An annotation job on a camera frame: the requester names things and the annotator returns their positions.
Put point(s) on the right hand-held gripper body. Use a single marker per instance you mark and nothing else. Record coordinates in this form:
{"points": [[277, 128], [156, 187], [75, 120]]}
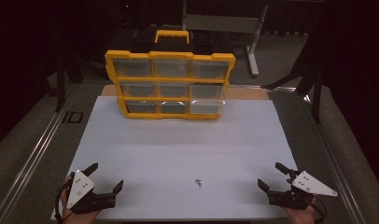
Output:
{"points": [[312, 185]]}

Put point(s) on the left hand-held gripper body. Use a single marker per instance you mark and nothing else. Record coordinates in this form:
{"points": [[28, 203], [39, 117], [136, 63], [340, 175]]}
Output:
{"points": [[80, 188]]}

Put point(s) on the small metal screws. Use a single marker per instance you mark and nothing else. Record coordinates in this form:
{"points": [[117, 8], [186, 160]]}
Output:
{"points": [[198, 183]]}

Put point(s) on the clear plastic drawer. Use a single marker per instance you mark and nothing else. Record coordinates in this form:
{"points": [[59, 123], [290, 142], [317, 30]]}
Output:
{"points": [[206, 107]]}

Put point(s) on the yellow black drawer organizer cabinet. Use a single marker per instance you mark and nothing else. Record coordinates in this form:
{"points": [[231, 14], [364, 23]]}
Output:
{"points": [[137, 79]]}

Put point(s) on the person's left hand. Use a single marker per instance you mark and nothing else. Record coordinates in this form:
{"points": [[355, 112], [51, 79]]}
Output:
{"points": [[71, 218]]}

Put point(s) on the person's right hand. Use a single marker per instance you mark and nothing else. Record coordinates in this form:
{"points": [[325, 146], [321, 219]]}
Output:
{"points": [[304, 216]]}

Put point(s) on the white table board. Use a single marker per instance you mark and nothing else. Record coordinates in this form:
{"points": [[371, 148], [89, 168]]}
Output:
{"points": [[178, 149]]}

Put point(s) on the black stand legs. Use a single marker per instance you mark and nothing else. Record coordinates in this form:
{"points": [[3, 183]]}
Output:
{"points": [[60, 87], [316, 93]]}

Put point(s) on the aluminium rail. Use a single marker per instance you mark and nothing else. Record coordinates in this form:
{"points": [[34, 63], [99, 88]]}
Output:
{"points": [[330, 161], [32, 158]]}

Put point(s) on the grey metal desk frame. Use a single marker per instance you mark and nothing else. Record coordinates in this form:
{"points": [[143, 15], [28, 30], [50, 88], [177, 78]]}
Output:
{"points": [[221, 23]]}

